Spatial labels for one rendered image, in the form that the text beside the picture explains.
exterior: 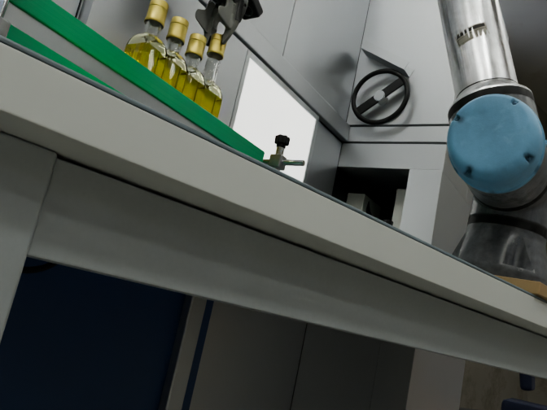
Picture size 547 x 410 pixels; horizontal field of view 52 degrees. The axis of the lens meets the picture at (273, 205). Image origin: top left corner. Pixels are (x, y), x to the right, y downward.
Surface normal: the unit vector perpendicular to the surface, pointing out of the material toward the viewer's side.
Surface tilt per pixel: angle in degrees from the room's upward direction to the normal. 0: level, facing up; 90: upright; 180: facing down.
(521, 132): 96
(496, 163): 96
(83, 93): 90
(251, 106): 90
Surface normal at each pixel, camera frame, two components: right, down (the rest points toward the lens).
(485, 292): 0.70, 0.00
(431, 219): -0.50, -0.29
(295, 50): 0.84, 0.07
